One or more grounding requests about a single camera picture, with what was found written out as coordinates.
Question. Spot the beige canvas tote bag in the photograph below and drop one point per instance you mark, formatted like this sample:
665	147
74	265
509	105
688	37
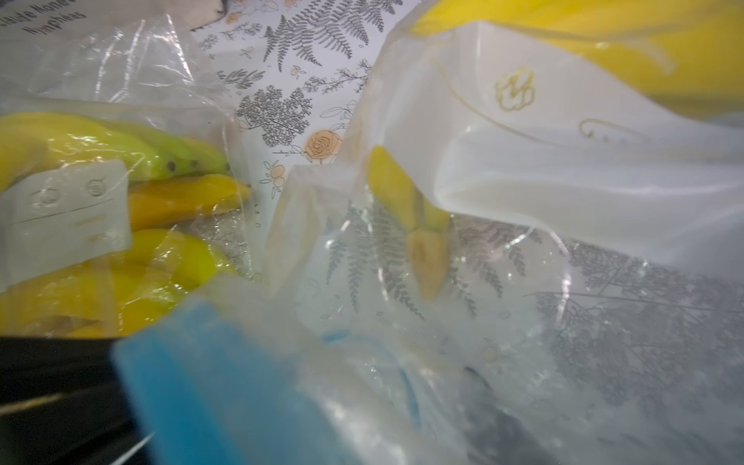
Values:
32	20

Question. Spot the zip-top bag of bananas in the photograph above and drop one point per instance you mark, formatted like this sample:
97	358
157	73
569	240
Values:
514	237
123	187

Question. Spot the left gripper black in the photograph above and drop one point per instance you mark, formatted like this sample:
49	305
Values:
61	403

